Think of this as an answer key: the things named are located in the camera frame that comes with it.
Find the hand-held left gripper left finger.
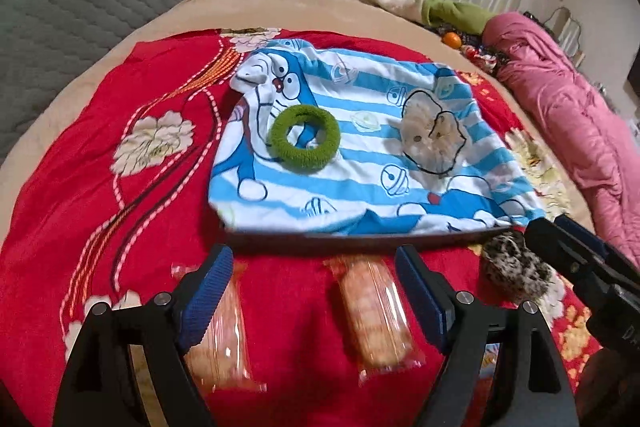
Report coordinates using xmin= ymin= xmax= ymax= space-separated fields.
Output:
xmin=52 ymin=244 xmax=236 ymax=427

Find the green fuzzy scrunchie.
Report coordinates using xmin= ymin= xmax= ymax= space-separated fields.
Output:
xmin=267 ymin=104 xmax=342 ymax=172

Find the red floral cloth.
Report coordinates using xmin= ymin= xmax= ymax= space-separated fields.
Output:
xmin=0 ymin=29 xmax=606 ymax=427

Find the orange biscuit packet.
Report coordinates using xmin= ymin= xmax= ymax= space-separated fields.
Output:
xmin=324 ymin=256 xmax=427 ymax=383
xmin=172 ymin=257 xmax=267 ymax=395

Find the red patterned packet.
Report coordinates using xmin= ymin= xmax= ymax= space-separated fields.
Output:
xmin=460 ymin=42 xmax=498 ymax=72

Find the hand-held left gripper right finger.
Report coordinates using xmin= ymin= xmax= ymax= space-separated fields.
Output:
xmin=394 ymin=244 xmax=581 ymax=427

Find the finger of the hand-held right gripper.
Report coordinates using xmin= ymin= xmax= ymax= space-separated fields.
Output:
xmin=523 ymin=219 xmax=621 ymax=303
xmin=554 ymin=213 xmax=640 ymax=270

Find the blue striped cartoon cloth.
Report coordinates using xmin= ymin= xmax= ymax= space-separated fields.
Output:
xmin=207 ymin=38 xmax=546 ymax=238

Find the pink quilt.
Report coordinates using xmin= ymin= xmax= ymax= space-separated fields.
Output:
xmin=482 ymin=12 xmax=640 ymax=268

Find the leopard print scrunchie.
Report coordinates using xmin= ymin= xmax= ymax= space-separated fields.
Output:
xmin=481 ymin=231 xmax=566 ymax=303

